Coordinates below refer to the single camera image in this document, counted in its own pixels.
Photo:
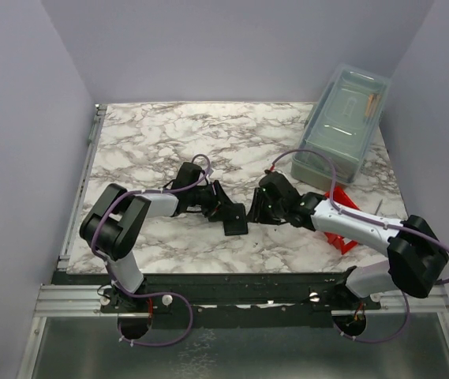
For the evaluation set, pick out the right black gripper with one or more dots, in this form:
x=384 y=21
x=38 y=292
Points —
x=256 y=213

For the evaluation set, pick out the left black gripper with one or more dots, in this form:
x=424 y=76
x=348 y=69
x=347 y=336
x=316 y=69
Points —
x=215 y=210

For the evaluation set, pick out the black leather card holder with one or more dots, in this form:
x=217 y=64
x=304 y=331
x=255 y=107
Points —
x=234 y=220

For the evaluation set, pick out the red plastic bin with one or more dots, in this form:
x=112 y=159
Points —
x=337 y=235

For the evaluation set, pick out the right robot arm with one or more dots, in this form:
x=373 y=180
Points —
x=414 y=256

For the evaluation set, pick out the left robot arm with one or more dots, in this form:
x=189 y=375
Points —
x=113 y=225

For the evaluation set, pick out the clear plastic storage box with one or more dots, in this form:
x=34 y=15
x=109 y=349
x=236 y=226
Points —
x=341 y=126

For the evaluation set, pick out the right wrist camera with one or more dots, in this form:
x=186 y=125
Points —
x=276 y=187

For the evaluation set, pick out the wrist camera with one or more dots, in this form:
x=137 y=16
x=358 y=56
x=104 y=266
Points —
x=276 y=187
x=189 y=175

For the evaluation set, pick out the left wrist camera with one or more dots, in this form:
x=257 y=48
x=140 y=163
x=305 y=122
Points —
x=189 y=175

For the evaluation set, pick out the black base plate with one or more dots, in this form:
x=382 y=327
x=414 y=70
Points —
x=233 y=301

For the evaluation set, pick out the aluminium mounting rail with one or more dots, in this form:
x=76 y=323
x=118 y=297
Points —
x=87 y=301

